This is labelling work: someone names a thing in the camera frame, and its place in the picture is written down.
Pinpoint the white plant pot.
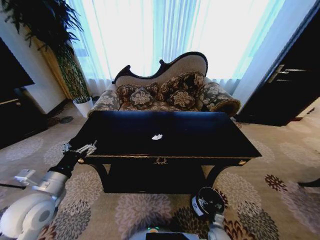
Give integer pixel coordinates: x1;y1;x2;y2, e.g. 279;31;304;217
72;97;94;118

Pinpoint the dark wooden cabinet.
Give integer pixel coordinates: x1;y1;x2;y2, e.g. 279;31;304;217
0;86;50;151

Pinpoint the small floral bolster pillow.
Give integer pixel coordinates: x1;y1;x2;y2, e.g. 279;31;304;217
116;83;161;107

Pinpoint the round floral cushion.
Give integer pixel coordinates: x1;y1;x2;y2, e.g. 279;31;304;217
166;89;197;110
129;87;156;110

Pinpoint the black wooden table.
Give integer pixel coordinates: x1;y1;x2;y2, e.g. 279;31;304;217
63;110;263;195

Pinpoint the beige side drape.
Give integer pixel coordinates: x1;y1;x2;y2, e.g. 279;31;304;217
24;27;76;101

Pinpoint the black television screen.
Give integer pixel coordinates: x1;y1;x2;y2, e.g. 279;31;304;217
0;37;36;93

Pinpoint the white robot front shell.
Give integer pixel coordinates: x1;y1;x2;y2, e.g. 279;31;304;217
129;226;200;240

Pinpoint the large floral bolster pillow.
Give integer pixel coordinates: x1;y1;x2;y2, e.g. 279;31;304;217
159;71;206;101

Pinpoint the floral upholstered sofa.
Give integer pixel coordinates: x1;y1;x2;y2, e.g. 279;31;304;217
87;51;242;119

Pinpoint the tall green potted plant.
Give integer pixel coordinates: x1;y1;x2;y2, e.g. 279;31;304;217
2;0;91;101

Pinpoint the sheer white curtain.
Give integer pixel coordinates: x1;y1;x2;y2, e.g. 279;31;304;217
62;0;296;87

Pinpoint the dark wooden door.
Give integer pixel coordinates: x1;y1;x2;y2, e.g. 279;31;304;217
236;4;320;127

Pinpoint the silver door handle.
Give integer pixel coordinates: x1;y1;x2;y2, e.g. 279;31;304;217
267;64;308;84

